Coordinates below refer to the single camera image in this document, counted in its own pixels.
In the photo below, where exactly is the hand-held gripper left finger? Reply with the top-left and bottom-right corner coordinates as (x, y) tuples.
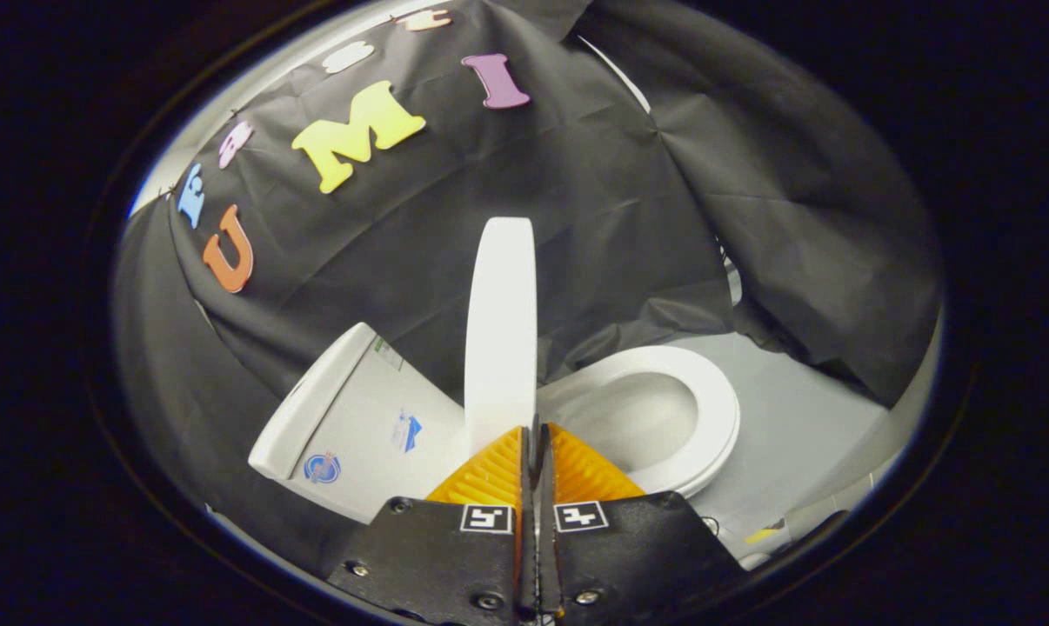
(324, 424), (537, 623)

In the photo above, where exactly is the white ceramic toilet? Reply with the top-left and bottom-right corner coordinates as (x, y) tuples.
(248, 322), (742, 528)

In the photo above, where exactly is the black backdrop cloth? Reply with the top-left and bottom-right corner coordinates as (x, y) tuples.
(111, 0), (944, 562)

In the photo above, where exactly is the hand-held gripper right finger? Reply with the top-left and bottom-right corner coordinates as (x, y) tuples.
(538, 422), (749, 622)

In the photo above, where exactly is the white toilet lid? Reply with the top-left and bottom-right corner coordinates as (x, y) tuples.
(463, 216), (539, 455)

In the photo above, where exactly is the white toilet seat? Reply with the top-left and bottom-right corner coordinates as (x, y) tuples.
(537, 345), (742, 498)

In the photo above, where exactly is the white cistern cover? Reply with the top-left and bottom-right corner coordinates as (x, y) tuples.
(248, 322), (378, 482)

